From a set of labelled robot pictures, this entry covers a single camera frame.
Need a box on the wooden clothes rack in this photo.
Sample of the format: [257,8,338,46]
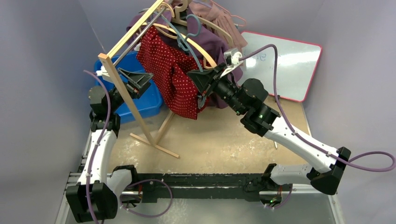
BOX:
[98,0,179,159]

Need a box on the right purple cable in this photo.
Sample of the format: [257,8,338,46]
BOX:
[238,44,396,173]

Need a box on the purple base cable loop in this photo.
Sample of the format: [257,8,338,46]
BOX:
[120,179,174,219]

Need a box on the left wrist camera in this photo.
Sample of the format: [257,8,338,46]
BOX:
[95,70,114,84]

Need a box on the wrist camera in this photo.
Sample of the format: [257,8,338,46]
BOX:
[220,48,242,78]
[95,70,114,84]

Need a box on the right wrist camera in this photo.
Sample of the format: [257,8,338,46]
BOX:
[220,48,242,78]

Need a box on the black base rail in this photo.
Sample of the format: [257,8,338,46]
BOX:
[68,172,335,205]

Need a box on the whiteboard with pink frame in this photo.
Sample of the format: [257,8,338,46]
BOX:
[238,31,322,102]

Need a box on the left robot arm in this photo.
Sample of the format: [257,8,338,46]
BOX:
[65,71,139,224]

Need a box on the red polka dot skirt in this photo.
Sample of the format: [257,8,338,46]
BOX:
[136,26,214,120]

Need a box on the purple shirt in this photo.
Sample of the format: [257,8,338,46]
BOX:
[126,11,243,109]

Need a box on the pink garment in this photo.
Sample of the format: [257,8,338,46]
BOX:
[189,0,248,51]

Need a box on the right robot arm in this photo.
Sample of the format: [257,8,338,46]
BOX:
[187,63,351,195]

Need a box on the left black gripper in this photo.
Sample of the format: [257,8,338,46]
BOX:
[108,69,153,113]

